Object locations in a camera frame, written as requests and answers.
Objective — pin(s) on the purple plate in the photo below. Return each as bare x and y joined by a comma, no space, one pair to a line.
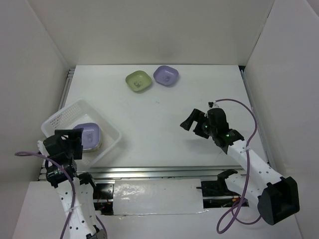
166,75
91,136

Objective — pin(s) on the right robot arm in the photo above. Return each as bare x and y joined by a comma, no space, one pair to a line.
275,196

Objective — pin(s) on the green plate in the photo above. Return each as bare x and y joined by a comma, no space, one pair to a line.
138,81

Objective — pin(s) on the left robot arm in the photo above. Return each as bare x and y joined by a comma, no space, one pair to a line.
75,190

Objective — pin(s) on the purple plate back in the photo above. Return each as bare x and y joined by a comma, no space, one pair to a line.
166,75

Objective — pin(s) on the white cover panel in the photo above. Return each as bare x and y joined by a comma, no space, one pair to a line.
157,197

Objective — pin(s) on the white plastic bin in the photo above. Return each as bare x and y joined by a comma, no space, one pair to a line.
80,112

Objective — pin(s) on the aluminium rail frame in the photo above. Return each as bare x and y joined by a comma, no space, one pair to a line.
153,144

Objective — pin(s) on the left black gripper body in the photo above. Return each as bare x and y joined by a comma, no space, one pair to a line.
74,143

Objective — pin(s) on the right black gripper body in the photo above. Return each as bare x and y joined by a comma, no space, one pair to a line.
209,129

